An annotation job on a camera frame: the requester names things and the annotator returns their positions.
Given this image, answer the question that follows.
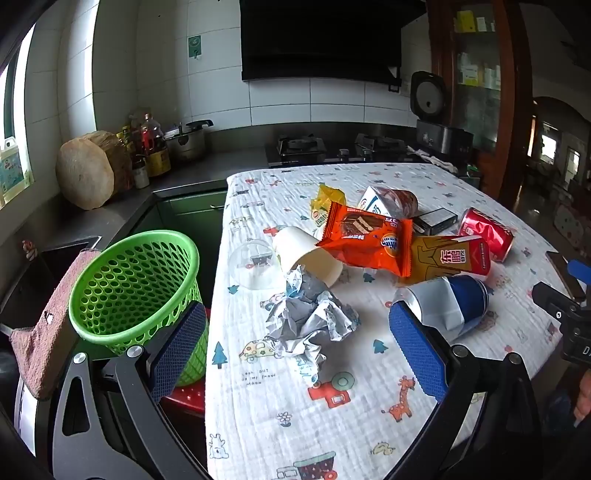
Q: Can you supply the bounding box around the orange snack packet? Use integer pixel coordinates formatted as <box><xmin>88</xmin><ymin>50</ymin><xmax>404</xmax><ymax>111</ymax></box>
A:
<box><xmin>315</xmin><ymin>200</ymin><xmax>414</xmax><ymax>278</ymax></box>

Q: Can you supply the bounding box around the yellow snack wrapper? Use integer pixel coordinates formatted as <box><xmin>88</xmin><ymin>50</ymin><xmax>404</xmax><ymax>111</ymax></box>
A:
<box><xmin>309</xmin><ymin>183</ymin><xmax>347</xmax><ymax>227</ymax></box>

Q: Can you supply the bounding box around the black cigarette box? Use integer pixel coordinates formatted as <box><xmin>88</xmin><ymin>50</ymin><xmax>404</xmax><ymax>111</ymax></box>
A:
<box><xmin>410</xmin><ymin>208</ymin><xmax>458</xmax><ymax>238</ymax></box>

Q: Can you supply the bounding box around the black range hood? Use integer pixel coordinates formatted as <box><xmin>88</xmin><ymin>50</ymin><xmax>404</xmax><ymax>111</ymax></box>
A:
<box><xmin>239</xmin><ymin>0</ymin><xmax>428</xmax><ymax>93</ymax></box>

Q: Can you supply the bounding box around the green perforated plastic basket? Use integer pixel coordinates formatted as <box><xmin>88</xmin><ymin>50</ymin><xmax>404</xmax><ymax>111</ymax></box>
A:
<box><xmin>68</xmin><ymin>229</ymin><xmax>209</xmax><ymax>387</ymax></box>

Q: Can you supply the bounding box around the white paper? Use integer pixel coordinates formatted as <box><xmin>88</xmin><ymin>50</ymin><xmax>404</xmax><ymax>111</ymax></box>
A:
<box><xmin>264</xmin><ymin>264</ymin><xmax>360</xmax><ymax>384</ymax></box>

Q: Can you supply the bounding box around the white rag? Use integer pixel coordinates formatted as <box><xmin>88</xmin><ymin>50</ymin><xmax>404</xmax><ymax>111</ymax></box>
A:
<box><xmin>409</xmin><ymin>148</ymin><xmax>458</xmax><ymax>174</ymax></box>

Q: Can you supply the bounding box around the white paper cup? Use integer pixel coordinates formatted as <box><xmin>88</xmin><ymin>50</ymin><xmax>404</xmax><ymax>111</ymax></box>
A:
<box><xmin>272</xmin><ymin>226</ymin><xmax>345</xmax><ymax>288</ymax></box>

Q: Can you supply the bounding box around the person's right hand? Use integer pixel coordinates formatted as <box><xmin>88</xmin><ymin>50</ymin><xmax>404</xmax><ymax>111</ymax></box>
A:
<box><xmin>573</xmin><ymin>371</ymin><xmax>591</xmax><ymax>423</ymax></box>

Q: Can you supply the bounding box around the crushed blue and white can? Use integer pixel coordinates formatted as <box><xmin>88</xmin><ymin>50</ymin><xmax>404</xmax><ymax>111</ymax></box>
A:
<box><xmin>392</xmin><ymin>274</ymin><xmax>490</xmax><ymax>342</ymax></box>

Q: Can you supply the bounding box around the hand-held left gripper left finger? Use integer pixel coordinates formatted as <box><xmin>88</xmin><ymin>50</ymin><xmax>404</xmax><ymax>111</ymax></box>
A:
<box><xmin>48</xmin><ymin>300</ymin><xmax>213</xmax><ymax>480</ymax></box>

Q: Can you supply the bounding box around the wooden glass door cabinet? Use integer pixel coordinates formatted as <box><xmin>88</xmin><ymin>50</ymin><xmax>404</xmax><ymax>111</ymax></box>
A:
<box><xmin>427</xmin><ymin>0</ymin><xmax>539</xmax><ymax>210</ymax></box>

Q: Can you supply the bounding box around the large cooking oil bottle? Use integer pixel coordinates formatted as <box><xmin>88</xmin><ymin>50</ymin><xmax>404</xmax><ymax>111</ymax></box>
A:
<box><xmin>139</xmin><ymin>113</ymin><xmax>171</xmax><ymax>178</ymax></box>

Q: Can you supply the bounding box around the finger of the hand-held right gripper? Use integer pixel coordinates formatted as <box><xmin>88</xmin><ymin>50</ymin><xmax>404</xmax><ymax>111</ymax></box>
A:
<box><xmin>567</xmin><ymin>259</ymin><xmax>591</xmax><ymax>283</ymax></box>
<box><xmin>531</xmin><ymin>282</ymin><xmax>580</xmax><ymax>320</ymax></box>

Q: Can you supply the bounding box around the kitchen sink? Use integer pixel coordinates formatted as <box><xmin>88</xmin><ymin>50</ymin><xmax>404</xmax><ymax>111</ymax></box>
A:
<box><xmin>0</xmin><ymin>235</ymin><xmax>102</xmax><ymax>324</ymax></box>

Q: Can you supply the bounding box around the white milk carton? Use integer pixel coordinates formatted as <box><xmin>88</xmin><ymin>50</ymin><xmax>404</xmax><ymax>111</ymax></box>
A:
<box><xmin>358</xmin><ymin>185</ymin><xmax>393</xmax><ymax>217</ymax></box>

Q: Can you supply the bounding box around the black gas stove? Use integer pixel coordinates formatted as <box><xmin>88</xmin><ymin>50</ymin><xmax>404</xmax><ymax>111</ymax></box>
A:
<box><xmin>265</xmin><ymin>134</ymin><xmax>432</xmax><ymax>168</ymax></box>

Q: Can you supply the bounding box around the gold and red drink carton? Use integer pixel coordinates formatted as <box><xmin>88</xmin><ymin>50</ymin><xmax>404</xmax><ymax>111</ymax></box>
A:
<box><xmin>409</xmin><ymin>234</ymin><xmax>492</xmax><ymax>283</ymax></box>

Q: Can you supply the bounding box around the round wooden chopping block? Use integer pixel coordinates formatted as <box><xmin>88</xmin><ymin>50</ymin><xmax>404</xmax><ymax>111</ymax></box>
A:
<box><xmin>55</xmin><ymin>130</ymin><xmax>134</xmax><ymax>210</ymax></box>

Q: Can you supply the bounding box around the clear plastic cup pink residue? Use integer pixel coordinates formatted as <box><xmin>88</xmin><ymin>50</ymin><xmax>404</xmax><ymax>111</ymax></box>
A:
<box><xmin>381</xmin><ymin>188</ymin><xmax>419</xmax><ymax>219</ymax></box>

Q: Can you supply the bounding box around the red soda can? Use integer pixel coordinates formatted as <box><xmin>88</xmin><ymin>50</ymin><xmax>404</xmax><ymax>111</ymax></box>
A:
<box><xmin>457</xmin><ymin>207</ymin><xmax>515</xmax><ymax>264</ymax></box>

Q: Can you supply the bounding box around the printed white tablecloth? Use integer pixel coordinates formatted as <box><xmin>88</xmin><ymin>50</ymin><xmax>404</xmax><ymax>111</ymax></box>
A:
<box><xmin>204</xmin><ymin>162</ymin><xmax>575</xmax><ymax>480</ymax></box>

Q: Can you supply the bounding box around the green cabinet door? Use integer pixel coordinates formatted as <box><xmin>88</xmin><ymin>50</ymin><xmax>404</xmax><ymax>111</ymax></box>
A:
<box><xmin>154</xmin><ymin>187</ymin><xmax>229</xmax><ymax>296</ymax></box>

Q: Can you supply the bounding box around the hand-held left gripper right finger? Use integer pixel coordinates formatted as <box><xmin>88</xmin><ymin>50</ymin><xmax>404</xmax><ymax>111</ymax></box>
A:
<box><xmin>389</xmin><ymin>300</ymin><xmax>543</xmax><ymax>480</ymax></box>

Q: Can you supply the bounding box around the red plastic stool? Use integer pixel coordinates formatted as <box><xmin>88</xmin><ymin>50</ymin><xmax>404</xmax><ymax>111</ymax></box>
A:
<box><xmin>159</xmin><ymin>307</ymin><xmax>211</xmax><ymax>418</ymax></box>

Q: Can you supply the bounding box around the clear plastic dome lid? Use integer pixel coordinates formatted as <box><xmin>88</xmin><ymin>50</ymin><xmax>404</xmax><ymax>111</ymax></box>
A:
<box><xmin>228</xmin><ymin>239</ymin><xmax>278</xmax><ymax>291</ymax></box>

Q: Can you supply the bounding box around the pink cloth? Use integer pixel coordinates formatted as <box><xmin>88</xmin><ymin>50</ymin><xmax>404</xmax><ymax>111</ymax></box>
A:
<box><xmin>9</xmin><ymin>249</ymin><xmax>100</xmax><ymax>400</ymax></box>

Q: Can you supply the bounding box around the black countertop appliance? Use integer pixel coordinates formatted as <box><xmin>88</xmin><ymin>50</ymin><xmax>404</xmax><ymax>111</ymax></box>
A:
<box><xmin>416</xmin><ymin>119</ymin><xmax>475</xmax><ymax>158</ymax></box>

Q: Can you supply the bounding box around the steel pressure cooker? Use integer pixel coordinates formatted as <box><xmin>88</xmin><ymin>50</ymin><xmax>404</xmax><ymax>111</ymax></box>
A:
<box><xmin>164</xmin><ymin>120</ymin><xmax>214</xmax><ymax>162</ymax></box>

